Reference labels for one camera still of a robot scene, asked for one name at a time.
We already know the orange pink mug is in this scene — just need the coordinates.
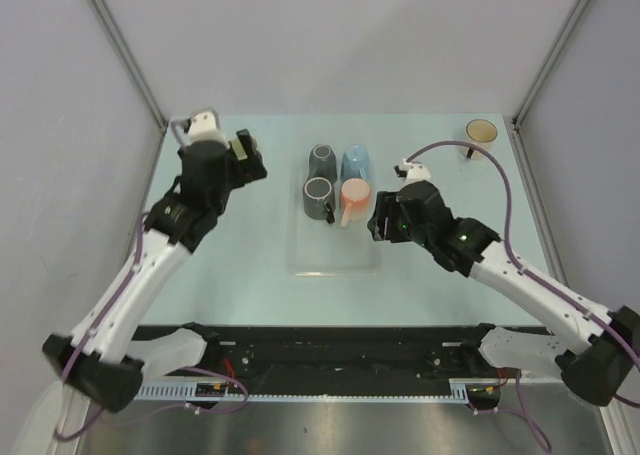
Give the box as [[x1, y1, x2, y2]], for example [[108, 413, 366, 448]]
[[340, 178, 372, 228]]

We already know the cream beige mug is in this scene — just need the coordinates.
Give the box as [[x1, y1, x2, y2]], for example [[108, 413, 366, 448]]
[[461, 119, 498, 160]]

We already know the green mug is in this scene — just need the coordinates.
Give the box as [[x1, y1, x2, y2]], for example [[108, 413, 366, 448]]
[[230, 136, 259, 162]]

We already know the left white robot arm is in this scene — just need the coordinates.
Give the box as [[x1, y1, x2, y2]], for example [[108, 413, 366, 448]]
[[42, 129, 267, 413]]

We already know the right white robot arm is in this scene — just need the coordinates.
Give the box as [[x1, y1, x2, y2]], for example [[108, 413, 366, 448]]
[[367, 180, 639, 407]]

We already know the blue mug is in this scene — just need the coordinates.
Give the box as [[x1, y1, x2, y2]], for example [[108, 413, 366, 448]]
[[341, 145, 371, 181]]

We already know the dark grey mug rear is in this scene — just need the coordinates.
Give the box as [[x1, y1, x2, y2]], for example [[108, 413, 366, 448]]
[[308, 144, 338, 184]]

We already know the dark grey mug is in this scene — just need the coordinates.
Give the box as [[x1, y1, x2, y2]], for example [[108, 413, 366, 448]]
[[302, 177, 336, 224], [308, 144, 338, 184]]

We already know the dark grey mug front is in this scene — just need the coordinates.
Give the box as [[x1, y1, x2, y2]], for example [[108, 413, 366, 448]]
[[302, 177, 336, 224]]

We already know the clear plastic tray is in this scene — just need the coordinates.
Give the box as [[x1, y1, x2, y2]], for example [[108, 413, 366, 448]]
[[286, 168, 380, 276]]

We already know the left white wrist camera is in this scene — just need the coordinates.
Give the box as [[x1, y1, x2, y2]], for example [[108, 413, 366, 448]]
[[186, 108, 228, 147]]

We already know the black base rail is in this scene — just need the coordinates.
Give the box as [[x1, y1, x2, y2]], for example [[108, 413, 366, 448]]
[[129, 322, 544, 396]]

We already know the left aluminium frame post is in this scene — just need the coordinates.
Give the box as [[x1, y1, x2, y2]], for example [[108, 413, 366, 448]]
[[87, 0, 167, 134]]

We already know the aluminium frame post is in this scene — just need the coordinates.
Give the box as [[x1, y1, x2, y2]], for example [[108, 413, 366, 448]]
[[87, 0, 167, 134], [511, 0, 593, 131]]

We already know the white slotted cable duct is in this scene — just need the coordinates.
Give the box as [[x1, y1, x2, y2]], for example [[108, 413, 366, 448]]
[[134, 377, 506, 404]]

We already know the right aluminium frame post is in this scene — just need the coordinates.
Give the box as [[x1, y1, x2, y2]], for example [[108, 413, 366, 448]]
[[511, 0, 593, 131]]

